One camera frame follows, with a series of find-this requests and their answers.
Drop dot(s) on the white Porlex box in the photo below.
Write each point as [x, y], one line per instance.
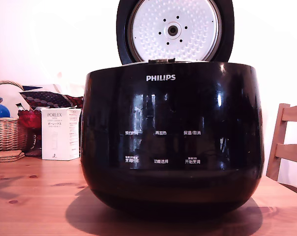
[55, 137]

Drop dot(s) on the dark patterned cloth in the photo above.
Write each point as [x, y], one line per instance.
[47, 98]

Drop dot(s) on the white cloth bag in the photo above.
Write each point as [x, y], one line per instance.
[9, 97]

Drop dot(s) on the woven wicker basket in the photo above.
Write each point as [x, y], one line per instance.
[6, 135]

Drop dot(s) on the black rice cooker lid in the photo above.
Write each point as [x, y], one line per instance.
[174, 29]

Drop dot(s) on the red glass bowl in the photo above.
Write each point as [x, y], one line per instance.
[29, 119]

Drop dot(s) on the wooden chair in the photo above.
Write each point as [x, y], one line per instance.
[289, 150]

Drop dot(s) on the cork coaster stack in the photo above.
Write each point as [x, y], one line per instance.
[6, 156]

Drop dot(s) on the black Philips rice cooker body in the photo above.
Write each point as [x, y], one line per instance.
[173, 110]

